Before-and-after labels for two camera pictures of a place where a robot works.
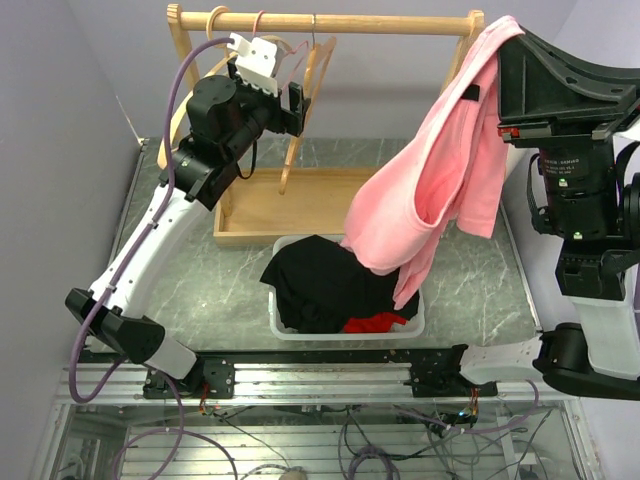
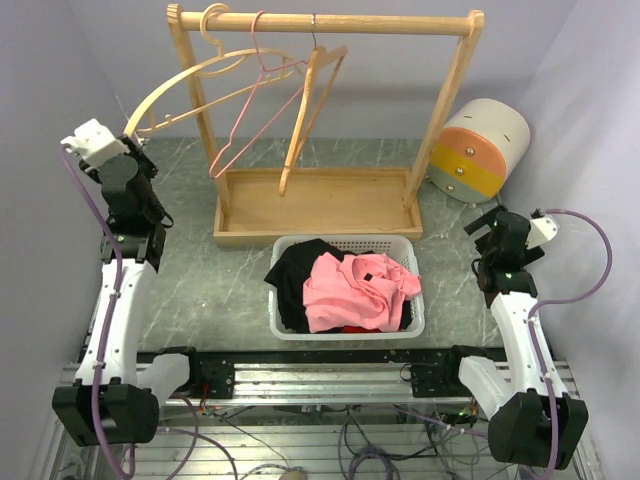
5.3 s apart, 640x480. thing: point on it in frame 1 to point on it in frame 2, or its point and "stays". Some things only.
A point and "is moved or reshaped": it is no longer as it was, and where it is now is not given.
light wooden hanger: x=193 y=77 to x=221 y=59
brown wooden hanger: x=316 y=63 is moved or reshaped
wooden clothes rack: x=254 y=205 stays
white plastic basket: x=410 y=329 stays
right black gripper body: x=582 y=185 to x=483 y=248
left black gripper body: x=257 y=112 to x=146 y=164
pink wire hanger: x=305 y=44 is moved or reshaped
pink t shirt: x=449 y=164 to x=363 y=291
